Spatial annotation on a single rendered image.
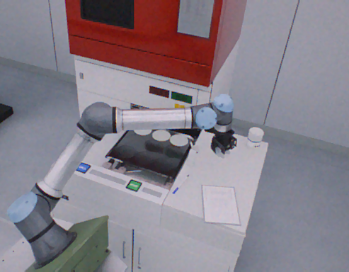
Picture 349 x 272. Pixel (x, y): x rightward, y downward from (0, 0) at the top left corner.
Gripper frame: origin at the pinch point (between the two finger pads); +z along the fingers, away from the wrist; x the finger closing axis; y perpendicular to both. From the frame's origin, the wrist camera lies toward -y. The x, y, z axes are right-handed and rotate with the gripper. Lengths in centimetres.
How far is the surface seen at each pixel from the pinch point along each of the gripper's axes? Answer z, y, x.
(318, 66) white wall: 68, -55, 163
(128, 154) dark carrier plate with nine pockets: 9.2, -34.9, -29.5
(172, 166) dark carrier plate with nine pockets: 11.4, -15.7, -16.1
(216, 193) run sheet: 3.4, 13.6, -13.4
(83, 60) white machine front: -14, -92, -19
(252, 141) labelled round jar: 7.6, 0.4, 21.8
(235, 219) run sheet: 1.7, 28.4, -17.0
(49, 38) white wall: 75, -286, 12
